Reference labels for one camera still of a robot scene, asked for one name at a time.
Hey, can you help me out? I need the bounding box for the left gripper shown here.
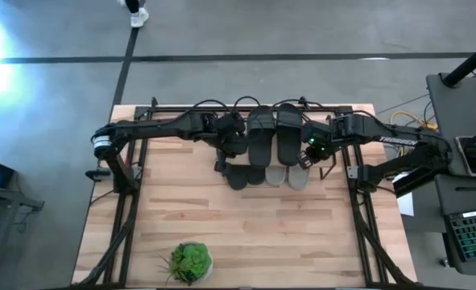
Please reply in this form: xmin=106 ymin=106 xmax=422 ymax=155
xmin=214 ymin=112 xmax=250 ymax=175

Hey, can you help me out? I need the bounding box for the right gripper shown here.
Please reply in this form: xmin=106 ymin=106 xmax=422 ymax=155
xmin=296 ymin=119 xmax=335 ymax=171

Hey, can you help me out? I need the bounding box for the dark green rubber slide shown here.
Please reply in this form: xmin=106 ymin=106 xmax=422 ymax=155
xmin=245 ymin=165 xmax=267 ymax=187
xmin=225 ymin=164 xmax=250 ymax=192

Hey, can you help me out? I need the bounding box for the black rubber slide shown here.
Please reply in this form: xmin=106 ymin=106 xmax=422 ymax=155
xmin=246 ymin=105 xmax=277 ymax=169
xmin=276 ymin=102 xmax=304 ymax=168

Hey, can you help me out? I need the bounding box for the green succulent plant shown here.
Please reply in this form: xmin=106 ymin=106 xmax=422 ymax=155
xmin=158 ymin=241 xmax=214 ymax=287

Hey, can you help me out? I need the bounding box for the white faceted plant pot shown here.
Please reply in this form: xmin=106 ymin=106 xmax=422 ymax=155
xmin=172 ymin=240 xmax=215 ymax=283

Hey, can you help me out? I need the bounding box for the white paper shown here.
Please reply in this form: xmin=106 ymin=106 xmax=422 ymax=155
xmin=394 ymin=172 xmax=416 ymax=218

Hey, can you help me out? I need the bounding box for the black clamp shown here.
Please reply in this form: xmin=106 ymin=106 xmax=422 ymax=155
xmin=85 ymin=168 xmax=112 ymax=181

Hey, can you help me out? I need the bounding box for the grey desk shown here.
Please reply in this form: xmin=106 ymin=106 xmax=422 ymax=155
xmin=424 ymin=72 xmax=476 ymax=178

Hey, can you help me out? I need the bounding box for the smartphone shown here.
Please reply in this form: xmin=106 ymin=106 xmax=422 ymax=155
xmin=454 ymin=135 xmax=476 ymax=177

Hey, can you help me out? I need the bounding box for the laptop with lit keyboard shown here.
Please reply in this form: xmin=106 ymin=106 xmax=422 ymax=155
xmin=433 ymin=172 xmax=476 ymax=279

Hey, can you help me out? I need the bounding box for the black pole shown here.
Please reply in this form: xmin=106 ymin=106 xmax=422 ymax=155
xmin=441 ymin=35 xmax=476 ymax=89

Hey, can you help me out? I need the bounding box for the black stand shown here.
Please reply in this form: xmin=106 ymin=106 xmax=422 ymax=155
xmin=0 ymin=183 xmax=45 ymax=283

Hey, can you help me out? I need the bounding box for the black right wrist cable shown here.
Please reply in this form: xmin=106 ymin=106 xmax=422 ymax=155
xmin=272 ymin=97 xmax=328 ymax=122

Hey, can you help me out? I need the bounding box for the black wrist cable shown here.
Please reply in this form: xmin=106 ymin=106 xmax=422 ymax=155
xmin=272 ymin=97 xmax=328 ymax=122
xmin=187 ymin=95 xmax=262 ymax=120

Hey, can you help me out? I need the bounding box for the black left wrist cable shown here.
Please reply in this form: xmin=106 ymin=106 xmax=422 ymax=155
xmin=187 ymin=95 xmax=262 ymax=120

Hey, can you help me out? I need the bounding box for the yellow cable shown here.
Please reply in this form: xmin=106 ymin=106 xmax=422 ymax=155
xmin=388 ymin=110 xmax=439 ymax=131

